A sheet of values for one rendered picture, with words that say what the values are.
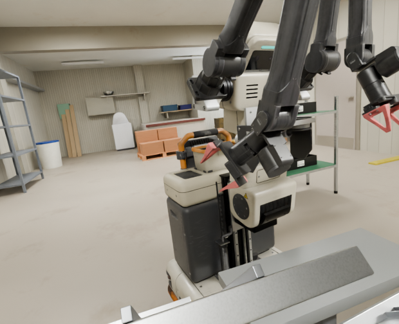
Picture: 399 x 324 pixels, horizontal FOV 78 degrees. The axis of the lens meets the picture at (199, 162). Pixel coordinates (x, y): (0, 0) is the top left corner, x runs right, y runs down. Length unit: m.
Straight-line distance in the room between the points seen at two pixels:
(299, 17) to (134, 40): 5.49
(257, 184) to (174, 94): 9.29
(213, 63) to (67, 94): 9.44
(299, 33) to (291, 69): 0.06
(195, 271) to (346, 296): 0.68
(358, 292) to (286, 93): 0.56
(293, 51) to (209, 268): 1.04
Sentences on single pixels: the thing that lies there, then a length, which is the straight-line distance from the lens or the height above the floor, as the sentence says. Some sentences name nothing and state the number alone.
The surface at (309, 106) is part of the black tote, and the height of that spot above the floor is 1.02.
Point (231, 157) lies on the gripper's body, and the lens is 0.63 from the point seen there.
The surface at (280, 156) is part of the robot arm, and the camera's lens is 0.56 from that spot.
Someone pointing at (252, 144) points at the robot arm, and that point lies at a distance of 0.61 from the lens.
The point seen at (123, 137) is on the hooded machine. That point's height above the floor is 0.45.
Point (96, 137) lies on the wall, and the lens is 9.92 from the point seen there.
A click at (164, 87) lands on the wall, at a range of 10.08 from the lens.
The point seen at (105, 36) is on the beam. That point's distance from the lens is 5.93.
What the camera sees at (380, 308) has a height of 0.73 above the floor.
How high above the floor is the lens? 1.11
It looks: 12 degrees down
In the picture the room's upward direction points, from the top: 6 degrees counter-clockwise
